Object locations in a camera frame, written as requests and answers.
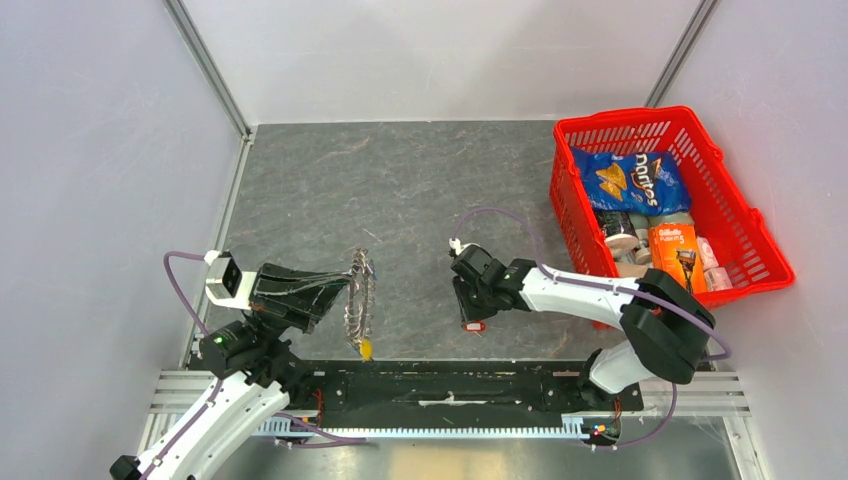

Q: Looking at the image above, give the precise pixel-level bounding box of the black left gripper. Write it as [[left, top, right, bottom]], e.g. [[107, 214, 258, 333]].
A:
[[247, 257, 355, 345]]

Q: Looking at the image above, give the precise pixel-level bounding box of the red key tag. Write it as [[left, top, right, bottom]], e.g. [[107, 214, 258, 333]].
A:
[[462, 322, 486, 333]]

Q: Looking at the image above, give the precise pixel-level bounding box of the steel disc with keyrings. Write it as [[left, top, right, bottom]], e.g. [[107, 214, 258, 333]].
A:
[[344, 248, 376, 355]]

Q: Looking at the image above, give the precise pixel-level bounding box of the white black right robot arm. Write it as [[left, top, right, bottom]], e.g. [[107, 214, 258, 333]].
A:
[[449, 239, 715, 409]]

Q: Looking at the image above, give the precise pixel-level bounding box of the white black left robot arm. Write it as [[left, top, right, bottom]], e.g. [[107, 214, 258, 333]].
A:
[[109, 257, 352, 479]]

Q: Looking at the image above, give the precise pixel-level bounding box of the yellow key tag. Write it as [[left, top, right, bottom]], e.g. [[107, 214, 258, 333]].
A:
[[359, 338, 373, 362]]

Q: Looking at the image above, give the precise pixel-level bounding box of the grey deodorant bottle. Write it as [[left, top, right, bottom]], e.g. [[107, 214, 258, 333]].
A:
[[593, 210, 652, 266]]

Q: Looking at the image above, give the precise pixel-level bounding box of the orange Gillette razor box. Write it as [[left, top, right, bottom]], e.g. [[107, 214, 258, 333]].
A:
[[648, 223, 708, 294]]

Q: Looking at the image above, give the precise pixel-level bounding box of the blue Doritos chip bag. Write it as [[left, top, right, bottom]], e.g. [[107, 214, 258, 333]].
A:
[[570, 147, 692, 217]]

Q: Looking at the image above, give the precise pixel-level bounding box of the pink white small packet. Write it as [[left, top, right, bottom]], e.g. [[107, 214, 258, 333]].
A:
[[697, 237, 733, 292]]

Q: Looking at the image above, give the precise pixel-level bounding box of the red plastic basket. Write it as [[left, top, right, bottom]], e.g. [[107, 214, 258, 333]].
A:
[[550, 106, 796, 309]]

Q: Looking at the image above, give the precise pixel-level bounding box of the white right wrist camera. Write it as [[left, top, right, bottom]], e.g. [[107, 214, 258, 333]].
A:
[[448, 238, 464, 256]]

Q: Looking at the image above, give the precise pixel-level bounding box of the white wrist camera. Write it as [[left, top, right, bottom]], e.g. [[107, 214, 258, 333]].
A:
[[448, 238, 464, 256], [203, 250, 257, 311]]

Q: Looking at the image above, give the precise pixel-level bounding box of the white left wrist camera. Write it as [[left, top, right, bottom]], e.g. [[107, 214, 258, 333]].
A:
[[203, 250, 257, 311]]

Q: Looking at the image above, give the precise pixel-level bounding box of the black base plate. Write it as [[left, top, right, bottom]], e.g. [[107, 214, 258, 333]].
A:
[[288, 360, 644, 429]]

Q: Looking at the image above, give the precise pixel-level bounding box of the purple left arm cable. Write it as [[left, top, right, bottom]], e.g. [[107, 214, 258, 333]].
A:
[[135, 250, 367, 480]]

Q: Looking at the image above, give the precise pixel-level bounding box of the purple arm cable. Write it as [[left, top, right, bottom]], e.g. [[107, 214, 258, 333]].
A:
[[135, 250, 367, 480], [451, 207, 733, 452]]

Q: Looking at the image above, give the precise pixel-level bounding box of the slotted cable duct rail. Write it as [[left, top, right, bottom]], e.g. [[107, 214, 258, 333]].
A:
[[253, 416, 590, 440]]

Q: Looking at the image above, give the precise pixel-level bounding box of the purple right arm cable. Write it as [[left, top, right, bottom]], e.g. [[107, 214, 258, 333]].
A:
[[451, 207, 733, 452]]

